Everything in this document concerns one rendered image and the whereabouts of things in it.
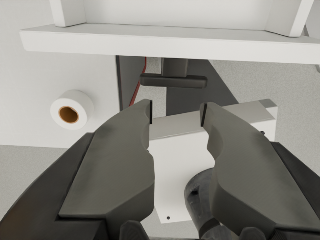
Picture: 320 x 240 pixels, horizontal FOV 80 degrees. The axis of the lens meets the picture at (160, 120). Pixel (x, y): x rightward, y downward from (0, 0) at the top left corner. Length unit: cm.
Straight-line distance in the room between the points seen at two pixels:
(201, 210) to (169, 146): 13
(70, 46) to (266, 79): 120
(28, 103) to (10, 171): 163
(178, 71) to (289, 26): 12
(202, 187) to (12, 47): 42
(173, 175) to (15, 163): 170
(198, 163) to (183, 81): 21
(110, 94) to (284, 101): 119
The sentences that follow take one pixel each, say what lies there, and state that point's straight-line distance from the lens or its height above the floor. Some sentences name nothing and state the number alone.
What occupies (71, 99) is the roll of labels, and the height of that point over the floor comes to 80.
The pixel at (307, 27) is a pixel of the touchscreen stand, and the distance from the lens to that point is 129.
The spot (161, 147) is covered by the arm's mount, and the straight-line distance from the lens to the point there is 35.
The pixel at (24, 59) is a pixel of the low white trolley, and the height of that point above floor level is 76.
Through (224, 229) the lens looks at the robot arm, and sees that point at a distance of 35.
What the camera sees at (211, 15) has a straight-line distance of 28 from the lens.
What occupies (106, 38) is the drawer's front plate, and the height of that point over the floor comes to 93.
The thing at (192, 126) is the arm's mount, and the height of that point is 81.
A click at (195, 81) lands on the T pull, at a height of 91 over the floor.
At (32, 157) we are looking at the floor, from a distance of 185.
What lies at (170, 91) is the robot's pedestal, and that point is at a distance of 68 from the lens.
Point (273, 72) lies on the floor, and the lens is 131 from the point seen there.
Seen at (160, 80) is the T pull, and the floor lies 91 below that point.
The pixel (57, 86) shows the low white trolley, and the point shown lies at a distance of 43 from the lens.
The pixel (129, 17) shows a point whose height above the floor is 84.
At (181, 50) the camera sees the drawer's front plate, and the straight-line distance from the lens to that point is 19.
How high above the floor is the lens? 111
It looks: 59 degrees down
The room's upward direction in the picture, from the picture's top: 176 degrees counter-clockwise
